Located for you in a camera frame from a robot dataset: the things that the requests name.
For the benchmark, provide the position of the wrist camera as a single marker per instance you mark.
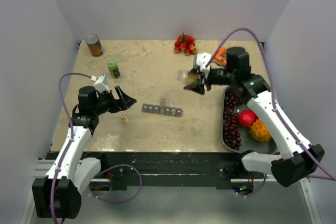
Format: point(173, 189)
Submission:
point(100, 83)
point(200, 62)

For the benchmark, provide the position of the pill bottle cap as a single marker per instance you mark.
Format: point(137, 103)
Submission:
point(124, 119)

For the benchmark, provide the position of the grey fruit tray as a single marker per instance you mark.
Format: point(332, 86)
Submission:
point(247, 142)

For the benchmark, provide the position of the orange cardboard box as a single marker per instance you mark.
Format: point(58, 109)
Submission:
point(221, 58)

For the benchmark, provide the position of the bunch of red lychee fruits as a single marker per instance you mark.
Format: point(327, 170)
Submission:
point(185, 44)

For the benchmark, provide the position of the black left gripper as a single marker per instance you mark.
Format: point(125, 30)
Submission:
point(125, 100)

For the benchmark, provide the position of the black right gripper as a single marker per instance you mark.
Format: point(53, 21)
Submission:
point(199, 88)

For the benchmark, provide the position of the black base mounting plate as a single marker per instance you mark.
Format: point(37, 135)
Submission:
point(168, 169)

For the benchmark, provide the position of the tin can with dark label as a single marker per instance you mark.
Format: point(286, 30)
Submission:
point(94, 45)

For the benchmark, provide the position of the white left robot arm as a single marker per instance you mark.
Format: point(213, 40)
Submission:
point(58, 194)

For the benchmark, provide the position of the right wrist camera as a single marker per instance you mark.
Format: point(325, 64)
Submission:
point(200, 62)

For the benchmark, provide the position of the aluminium frame rail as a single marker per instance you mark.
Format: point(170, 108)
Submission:
point(40, 171)

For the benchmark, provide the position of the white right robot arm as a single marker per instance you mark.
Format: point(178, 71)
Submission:
point(297, 157)

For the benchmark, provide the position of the pineapple toy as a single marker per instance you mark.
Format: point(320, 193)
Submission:
point(259, 132)

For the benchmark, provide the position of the grey weekly pill organizer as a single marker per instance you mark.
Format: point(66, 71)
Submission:
point(162, 109)

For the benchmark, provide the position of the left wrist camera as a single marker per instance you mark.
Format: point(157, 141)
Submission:
point(100, 83)

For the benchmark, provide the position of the dark red grape bunch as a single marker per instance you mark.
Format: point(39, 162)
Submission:
point(230, 116)

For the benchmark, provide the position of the green cylindrical container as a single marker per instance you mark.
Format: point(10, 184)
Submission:
point(113, 68)

